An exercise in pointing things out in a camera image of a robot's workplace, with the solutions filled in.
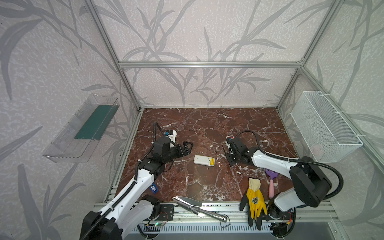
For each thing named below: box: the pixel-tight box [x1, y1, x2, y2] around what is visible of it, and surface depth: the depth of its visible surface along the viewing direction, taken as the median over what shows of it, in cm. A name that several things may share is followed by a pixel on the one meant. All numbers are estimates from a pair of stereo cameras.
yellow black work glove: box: [239, 178, 267, 231], surface depth 76 cm
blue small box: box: [150, 183, 159, 194], surface depth 80 cm
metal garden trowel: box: [172, 196, 228, 223], surface depth 76 cm
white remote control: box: [193, 155, 216, 167], surface depth 93 cm
